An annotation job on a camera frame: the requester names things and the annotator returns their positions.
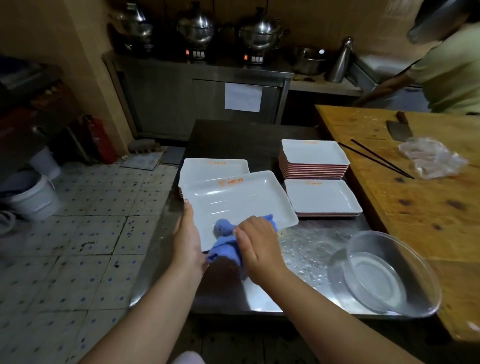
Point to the white chest freezer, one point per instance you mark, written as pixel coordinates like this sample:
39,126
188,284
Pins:
375,67

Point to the white rectangular plate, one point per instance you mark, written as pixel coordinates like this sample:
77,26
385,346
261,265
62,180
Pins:
240,198

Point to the black induction cooker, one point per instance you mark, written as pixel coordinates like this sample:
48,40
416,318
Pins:
197,53
254,58
138,45

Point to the beige side counter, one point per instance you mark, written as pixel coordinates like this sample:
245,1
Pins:
322,88

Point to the stainless steel cabinet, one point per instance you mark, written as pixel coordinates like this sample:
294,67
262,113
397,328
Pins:
161,97

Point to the red fire extinguisher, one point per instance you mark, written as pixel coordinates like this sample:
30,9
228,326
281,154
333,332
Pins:
101,142

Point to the white paper sheet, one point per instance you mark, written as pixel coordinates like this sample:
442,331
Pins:
243,97

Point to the person's left forearm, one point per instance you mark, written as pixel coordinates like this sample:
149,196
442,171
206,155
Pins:
150,322

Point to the person's left hand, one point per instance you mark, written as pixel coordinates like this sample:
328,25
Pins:
187,243

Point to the white plastic bucket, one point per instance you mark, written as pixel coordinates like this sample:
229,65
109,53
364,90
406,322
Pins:
47,165
33,202

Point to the steel work table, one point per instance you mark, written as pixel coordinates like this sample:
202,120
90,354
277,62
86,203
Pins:
243,138

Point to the stack of white plates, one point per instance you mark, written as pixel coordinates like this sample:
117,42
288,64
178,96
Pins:
313,152
210,168
320,195

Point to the wooden table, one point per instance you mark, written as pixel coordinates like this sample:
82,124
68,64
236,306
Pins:
431,225

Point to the person's right hand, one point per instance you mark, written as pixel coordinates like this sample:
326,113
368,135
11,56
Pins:
262,251

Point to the loose light floor tile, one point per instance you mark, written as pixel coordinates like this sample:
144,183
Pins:
142,160

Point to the steel basin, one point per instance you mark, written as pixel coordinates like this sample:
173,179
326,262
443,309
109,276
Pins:
307,63

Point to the grey brick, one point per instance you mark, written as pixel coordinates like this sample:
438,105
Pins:
144,145

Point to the clear glass bowl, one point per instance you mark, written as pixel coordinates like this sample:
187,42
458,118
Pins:
375,277

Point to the dark grey tile piece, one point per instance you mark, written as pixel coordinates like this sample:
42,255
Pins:
173,155

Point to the dark storage rack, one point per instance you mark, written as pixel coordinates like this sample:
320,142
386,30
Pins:
30,105

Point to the person's right forearm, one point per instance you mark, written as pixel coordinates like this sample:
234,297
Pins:
330,322

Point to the blue cloth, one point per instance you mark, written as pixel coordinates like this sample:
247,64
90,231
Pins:
225,240

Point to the crumpled clear plastic bag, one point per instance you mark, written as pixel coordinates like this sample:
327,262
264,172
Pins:
431,157

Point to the steel jug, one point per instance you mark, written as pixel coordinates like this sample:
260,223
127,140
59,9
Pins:
339,63

